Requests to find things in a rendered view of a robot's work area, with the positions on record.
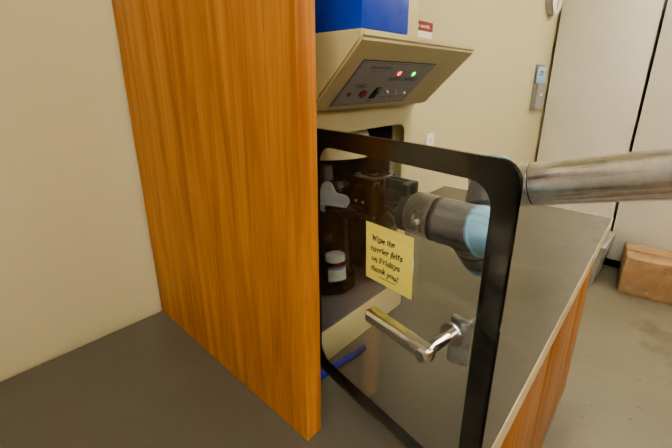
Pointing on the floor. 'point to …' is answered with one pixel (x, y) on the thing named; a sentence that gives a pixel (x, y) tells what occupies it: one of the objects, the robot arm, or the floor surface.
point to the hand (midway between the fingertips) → (329, 197)
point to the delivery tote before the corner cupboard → (601, 256)
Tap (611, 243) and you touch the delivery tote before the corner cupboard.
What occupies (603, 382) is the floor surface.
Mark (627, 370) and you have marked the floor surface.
